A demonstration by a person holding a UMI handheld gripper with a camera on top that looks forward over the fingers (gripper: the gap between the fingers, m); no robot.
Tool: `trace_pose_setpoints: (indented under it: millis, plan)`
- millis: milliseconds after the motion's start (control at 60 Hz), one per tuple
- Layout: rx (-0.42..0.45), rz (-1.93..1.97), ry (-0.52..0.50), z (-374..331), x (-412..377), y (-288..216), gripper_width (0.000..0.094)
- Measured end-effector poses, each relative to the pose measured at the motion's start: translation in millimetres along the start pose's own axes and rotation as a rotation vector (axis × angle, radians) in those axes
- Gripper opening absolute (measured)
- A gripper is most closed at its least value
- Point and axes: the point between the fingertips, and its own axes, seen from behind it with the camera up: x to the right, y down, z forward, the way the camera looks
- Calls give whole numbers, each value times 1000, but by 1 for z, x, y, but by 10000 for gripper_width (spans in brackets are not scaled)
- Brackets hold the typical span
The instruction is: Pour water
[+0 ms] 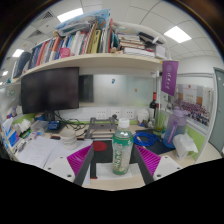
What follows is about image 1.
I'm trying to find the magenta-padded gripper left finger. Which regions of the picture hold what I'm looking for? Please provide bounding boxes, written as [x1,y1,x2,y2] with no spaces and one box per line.
[44,145,95,187]

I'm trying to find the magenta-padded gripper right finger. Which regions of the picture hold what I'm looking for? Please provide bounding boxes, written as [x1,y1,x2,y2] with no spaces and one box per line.
[132,143,183,186]

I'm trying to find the green-labelled clear drink bottle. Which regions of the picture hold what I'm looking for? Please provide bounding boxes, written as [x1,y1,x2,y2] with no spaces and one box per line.
[111,117,135,176]

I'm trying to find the purple translucent water jug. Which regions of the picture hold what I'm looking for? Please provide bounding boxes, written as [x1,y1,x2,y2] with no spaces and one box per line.
[162,107,189,149]

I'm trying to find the dark blue mouse pad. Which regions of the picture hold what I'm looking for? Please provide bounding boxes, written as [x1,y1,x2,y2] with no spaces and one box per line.
[134,129,175,156]

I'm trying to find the black desk mat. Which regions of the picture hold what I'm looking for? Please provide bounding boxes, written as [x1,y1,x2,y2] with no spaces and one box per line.
[89,139,141,180]

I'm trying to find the small white napkin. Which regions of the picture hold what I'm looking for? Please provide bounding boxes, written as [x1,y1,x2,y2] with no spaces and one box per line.
[95,162,142,178]

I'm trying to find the crumpled white tissue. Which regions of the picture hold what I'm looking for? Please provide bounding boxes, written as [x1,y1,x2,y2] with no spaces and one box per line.
[172,133,199,159]

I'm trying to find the green glass container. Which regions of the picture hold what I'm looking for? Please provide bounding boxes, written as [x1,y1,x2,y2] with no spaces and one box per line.
[153,109,167,135]

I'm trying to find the grey metal laptop stand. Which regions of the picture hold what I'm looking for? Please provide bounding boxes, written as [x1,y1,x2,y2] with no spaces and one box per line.
[83,116,118,140]

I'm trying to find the printed white paper sheet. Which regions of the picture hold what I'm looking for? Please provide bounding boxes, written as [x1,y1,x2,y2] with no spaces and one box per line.
[18,135,63,169]

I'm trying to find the blue electronics board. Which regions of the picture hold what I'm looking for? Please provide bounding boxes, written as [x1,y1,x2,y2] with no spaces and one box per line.
[47,120,62,131]

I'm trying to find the white mug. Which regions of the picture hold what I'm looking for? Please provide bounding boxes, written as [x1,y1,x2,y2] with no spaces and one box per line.
[137,109,150,124]

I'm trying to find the clear plastic box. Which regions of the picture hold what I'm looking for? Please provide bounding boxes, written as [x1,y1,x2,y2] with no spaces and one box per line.
[31,120,50,134]

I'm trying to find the dark wine bottle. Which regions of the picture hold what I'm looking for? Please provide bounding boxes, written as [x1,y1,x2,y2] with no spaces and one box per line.
[148,92,158,121]

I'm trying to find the blue and white carton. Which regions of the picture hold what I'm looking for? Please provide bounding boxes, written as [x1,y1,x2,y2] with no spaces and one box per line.
[1,116,22,148]

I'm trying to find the group photo poster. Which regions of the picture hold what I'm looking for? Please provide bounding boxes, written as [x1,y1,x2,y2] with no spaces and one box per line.
[173,83,214,127]

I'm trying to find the black computer monitor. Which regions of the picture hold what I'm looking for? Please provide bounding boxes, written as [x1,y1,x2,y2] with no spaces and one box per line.
[20,66,80,115]

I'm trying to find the purple hanging pennant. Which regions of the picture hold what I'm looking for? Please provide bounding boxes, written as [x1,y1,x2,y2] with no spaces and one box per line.
[161,60,180,97]

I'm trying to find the ceiling light panels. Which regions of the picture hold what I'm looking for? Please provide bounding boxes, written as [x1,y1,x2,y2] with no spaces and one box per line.
[1,7,193,78]

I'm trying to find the coiled blue cable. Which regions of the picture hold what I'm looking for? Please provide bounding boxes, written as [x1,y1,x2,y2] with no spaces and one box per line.
[133,130,158,148]

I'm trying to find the black cable bundle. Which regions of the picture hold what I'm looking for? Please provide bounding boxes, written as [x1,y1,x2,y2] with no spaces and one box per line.
[54,112,86,132]

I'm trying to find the white wall socket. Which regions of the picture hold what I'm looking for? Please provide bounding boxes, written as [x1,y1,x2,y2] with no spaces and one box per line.
[95,109,108,120]
[124,108,135,120]
[110,108,123,120]

